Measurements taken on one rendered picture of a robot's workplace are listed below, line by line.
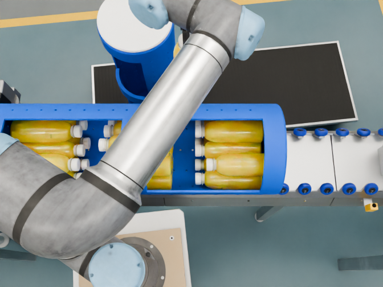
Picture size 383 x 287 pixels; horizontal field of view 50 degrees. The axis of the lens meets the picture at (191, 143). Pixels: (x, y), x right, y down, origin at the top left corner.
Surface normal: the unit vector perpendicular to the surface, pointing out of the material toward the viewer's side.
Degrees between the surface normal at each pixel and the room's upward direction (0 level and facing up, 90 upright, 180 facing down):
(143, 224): 0
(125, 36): 0
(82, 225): 33
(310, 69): 0
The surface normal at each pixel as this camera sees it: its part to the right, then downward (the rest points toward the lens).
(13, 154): 0.34, -0.77
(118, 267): 0.10, -0.26
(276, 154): 0.00, 0.08
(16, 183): 0.09, -0.46
